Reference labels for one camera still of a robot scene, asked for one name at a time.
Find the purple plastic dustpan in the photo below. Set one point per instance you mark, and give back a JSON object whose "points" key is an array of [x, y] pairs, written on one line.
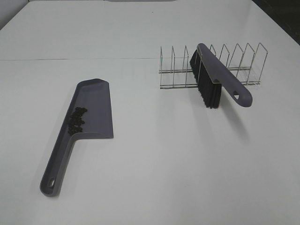
{"points": [[94, 95]]}

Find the purple brush with black bristles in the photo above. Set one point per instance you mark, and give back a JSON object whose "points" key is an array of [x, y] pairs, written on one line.
{"points": [[211, 76]]}

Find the dark coffee bean pile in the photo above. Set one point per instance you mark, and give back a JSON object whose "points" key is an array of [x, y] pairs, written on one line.
{"points": [[75, 123]]}

